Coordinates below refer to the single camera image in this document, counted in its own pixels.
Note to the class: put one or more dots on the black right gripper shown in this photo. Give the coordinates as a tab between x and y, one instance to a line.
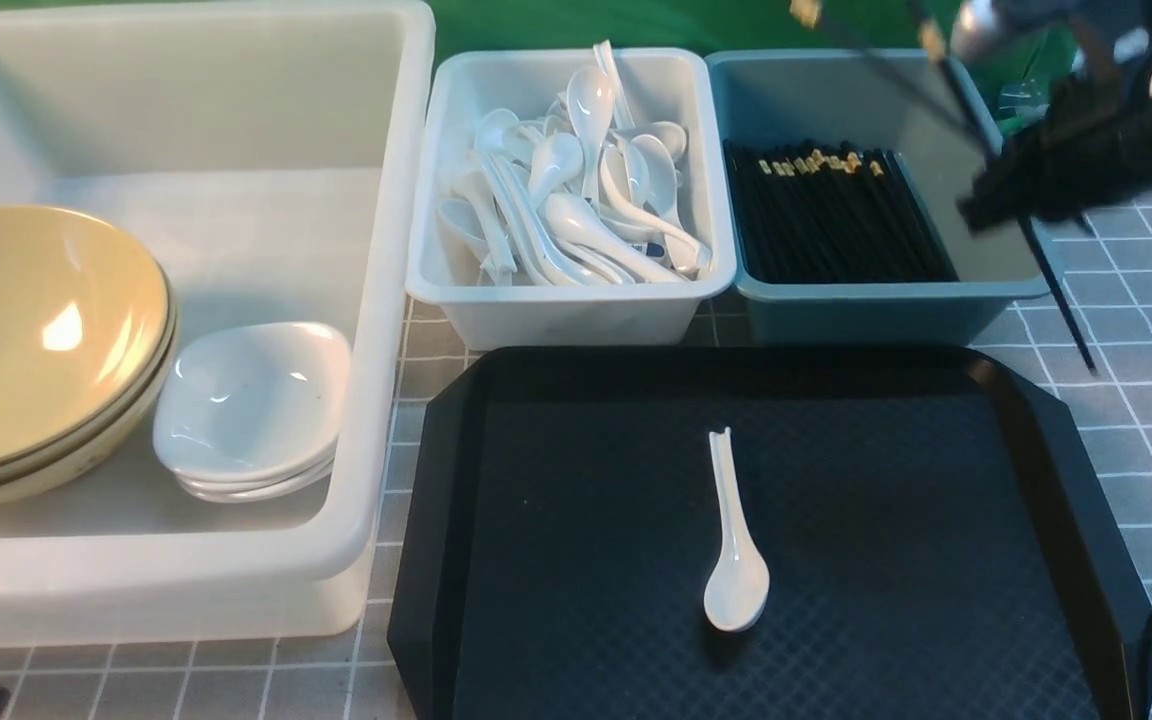
1093	147

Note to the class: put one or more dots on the yellow-green noodle bowl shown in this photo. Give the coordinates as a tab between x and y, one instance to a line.
84	306

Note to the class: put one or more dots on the white square sauce dish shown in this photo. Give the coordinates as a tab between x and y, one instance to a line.
253	400

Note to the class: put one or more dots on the white ceramic soup spoon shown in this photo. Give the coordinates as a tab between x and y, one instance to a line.
739	583

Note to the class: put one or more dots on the black chopstick gold band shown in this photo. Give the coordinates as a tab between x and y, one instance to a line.
1061	290

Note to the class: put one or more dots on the bottom stacked cream bowl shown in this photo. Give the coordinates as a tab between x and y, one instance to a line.
43	456

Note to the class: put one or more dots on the top stacked yellow bowl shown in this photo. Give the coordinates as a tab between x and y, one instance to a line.
100	447

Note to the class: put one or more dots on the blue-grey plastic chopstick bin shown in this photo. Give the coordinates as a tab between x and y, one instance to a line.
772	97

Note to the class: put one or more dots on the pile of black chopsticks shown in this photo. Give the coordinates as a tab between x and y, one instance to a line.
809	213

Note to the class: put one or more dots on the top stacked white dish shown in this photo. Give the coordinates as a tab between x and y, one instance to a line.
266	478

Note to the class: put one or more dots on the stacked white dish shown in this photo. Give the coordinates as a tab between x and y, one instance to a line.
228	493
266	478

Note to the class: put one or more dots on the lower stacked white dish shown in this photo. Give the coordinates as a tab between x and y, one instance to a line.
228	493

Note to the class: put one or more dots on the white plastic spoon bin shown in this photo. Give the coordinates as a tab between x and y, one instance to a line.
576	300

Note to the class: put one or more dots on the black plastic serving tray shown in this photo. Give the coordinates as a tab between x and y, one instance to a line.
938	542

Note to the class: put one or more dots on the pile of white spoons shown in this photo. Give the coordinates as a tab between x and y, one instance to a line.
585	193

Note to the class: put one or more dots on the large white plastic tub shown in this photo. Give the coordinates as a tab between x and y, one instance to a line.
265	153

